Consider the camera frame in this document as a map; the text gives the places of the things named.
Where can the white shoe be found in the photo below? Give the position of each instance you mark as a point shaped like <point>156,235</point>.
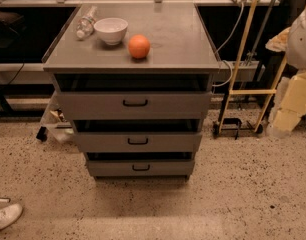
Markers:
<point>9,215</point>

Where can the white ceramic bowl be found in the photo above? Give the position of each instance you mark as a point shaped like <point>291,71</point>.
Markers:
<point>111,30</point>

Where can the clear plastic storage bin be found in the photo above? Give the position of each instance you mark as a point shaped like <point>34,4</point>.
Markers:
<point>53,123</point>

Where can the grey drawer cabinet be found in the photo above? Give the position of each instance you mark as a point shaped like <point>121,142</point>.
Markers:
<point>181,59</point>

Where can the grey drawer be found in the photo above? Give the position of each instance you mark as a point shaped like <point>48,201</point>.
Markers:
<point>137,168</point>
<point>138,142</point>
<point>133,105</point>

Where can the grey wall shelf rail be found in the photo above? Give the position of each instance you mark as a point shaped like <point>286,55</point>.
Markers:
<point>252,72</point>

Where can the orange fruit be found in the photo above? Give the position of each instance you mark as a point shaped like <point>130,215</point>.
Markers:
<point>138,46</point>

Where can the grey bottom drawer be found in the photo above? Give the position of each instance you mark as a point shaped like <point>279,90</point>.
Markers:
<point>137,168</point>

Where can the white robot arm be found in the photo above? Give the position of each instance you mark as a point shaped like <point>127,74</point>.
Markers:
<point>290,98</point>

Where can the grey top drawer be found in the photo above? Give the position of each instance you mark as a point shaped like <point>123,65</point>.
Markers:
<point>133,105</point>

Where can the clear plastic water bottle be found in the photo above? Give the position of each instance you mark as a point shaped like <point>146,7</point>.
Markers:
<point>85,26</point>

